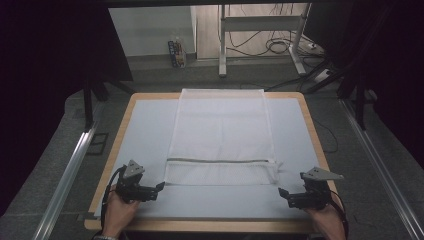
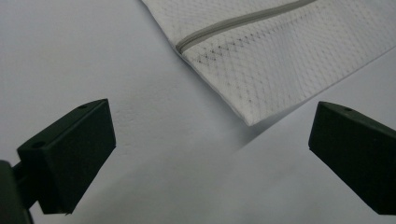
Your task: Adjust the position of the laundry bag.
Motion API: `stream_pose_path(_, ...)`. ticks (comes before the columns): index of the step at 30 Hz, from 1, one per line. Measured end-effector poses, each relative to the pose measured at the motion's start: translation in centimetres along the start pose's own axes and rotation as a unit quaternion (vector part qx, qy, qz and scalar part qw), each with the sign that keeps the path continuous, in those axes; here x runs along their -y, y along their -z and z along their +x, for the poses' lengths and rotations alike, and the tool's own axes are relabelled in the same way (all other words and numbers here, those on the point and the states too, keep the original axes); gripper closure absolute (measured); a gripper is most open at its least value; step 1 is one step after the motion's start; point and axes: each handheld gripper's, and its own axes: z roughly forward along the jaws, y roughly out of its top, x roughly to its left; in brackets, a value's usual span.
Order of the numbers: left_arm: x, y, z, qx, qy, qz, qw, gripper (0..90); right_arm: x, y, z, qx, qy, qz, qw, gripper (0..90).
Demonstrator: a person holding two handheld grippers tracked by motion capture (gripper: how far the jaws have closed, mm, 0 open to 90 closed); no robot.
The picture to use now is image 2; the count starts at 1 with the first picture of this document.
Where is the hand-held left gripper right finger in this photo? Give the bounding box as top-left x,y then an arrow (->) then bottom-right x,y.
307,101 -> 396,217

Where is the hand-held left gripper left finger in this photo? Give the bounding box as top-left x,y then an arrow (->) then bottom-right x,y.
12,98 -> 117,216

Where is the white mesh laundry bag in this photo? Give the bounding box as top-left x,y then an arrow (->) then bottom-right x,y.
141,0 -> 396,127

